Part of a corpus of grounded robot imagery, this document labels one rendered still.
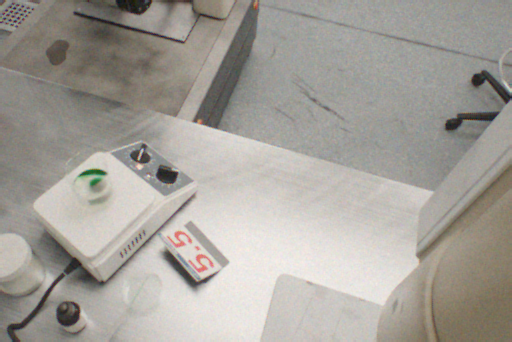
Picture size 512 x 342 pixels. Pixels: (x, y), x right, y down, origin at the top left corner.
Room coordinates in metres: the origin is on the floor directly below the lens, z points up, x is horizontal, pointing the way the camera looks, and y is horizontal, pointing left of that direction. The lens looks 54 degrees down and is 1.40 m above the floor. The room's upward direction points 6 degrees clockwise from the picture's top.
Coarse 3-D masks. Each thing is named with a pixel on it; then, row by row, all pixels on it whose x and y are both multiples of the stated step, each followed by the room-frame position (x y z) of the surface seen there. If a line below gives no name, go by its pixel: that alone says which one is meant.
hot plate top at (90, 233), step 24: (120, 168) 0.33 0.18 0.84; (48, 192) 0.28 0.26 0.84; (72, 192) 0.28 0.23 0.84; (120, 192) 0.29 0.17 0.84; (144, 192) 0.29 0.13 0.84; (48, 216) 0.24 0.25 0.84; (72, 216) 0.25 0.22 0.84; (96, 216) 0.25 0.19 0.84; (120, 216) 0.25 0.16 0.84; (72, 240) 0.21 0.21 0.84; (96, 240) 0.22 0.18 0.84
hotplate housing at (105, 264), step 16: (176, 192) 0.32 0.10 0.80; (192, 192) 0.34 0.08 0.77; (160, 208) 0.28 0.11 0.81; (176, 208) 0.31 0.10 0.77; (48, 224) 0.24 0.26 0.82; (144, 224) 0.26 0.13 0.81; (160, 224) 0.28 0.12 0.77; (64, 240) 0.22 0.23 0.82; (128, 240) 0.23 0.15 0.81; (144, 240) 0.25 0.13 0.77; (80, 256) 0.20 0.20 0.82; (112, 256) 0.21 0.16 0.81; (128, 256) 0.23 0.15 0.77; (96, 272) 0.19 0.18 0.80; (112, 272) 0.20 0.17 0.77
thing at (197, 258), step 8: (168, 232) 0.26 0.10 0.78; (176, 232) 0.27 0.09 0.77; (184, 232) 0.27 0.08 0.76; (168, 240) 0.25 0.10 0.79; (176, 240) 0.25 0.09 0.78; (184, 240) 0.26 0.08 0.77; (192, 240) 0.26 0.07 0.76; (176, 248) 0.24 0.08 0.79; (184, 248) 0.24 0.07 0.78; (192, 248) 0.25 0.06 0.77; (200, 248) 0.25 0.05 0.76; (184, 256) 0.23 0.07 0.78; (192, 256) 0.23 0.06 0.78; (200, 256) 0.24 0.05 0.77; (208, 256) 0.24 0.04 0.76; (192, 264) 0.22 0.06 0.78; (200, 264) 0.22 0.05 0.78; (208, 264) 0.23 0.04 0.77; (200, 272) 0.21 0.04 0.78; (208, 272) 0.21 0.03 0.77
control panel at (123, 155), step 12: (120, 156) 0.36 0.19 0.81; (156, 156) 0.39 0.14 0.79; (132, 168) 0.34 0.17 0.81; (144, 168) 0.35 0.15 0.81; (156, 168) 0.36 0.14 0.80; (144, 180) 0.32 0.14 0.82; (156, 180) 0.33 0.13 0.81; (180, 180) 0.35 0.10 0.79; (192, 180) 0.35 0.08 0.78; (168, 192) 0.31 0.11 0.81
